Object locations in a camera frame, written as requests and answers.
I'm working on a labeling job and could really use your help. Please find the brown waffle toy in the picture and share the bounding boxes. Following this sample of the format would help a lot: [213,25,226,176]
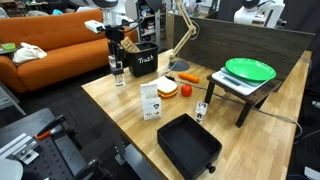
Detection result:
[119,36,142,54]

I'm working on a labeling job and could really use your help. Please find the white cardboard carton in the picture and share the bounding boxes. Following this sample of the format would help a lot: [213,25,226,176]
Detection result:
[139,82,163,121]

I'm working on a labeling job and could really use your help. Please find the dark wooden stool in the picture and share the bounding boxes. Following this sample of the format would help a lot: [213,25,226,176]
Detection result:
[203,74,283,129]

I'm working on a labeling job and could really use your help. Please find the black rectangular tray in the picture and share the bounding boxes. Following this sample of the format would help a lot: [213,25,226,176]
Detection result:
[156,112,223,180]

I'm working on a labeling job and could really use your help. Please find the background storage shelf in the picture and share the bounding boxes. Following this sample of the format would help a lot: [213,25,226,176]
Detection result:
[134,0,168,48]

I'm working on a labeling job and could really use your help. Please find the black perforated workbench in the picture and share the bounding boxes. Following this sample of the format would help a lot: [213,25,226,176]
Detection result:
[0,107,103,180]

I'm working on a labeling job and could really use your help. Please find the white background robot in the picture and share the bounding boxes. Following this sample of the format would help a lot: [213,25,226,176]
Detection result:
[232,0,287,29]

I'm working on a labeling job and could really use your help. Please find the white kitchen scale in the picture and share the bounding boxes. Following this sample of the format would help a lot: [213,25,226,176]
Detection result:
[211,66,270,97]

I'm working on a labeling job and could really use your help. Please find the orange sofa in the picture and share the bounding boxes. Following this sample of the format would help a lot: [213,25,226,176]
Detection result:
[0,8,140,95]

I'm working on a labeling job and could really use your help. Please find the aluminium rail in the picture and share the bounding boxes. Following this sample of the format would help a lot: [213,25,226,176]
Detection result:
[0,132,40,165]

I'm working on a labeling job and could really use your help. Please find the grey cable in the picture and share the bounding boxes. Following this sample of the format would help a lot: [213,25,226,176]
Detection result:
[165,75,303,140]

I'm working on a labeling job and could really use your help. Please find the red toy tomato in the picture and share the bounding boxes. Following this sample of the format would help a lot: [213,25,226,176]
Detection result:
[180,83,194,98]

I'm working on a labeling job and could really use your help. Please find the black trash bin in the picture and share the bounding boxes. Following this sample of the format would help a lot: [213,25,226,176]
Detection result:
[126,41,160,79]

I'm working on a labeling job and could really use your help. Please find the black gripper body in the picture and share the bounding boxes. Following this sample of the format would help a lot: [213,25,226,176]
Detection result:
[104,25,126,56]

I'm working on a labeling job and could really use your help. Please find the toy bread slice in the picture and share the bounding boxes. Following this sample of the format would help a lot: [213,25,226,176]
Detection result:
[148,75,180,100]

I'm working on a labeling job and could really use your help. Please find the green plate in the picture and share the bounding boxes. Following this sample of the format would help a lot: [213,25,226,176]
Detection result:
[224,57,277,83]

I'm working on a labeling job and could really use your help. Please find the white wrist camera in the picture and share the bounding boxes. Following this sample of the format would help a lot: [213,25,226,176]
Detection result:
[83,19,105,35]

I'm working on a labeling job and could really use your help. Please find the orange toy carrot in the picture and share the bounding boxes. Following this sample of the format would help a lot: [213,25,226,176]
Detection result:
[177,71,200,85]

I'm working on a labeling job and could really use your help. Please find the green container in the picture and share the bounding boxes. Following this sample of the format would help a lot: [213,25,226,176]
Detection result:
[0,42,17,52]

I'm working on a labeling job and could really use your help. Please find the beige desk lamp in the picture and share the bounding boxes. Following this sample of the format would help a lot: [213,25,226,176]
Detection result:
[165,0,198,73]

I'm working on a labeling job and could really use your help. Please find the dark wooden divider panel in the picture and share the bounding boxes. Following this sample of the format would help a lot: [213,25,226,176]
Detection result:
[172,13,316,81]

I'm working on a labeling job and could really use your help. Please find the white cloth bag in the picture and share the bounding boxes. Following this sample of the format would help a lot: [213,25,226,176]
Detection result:
[12,41,48,65]

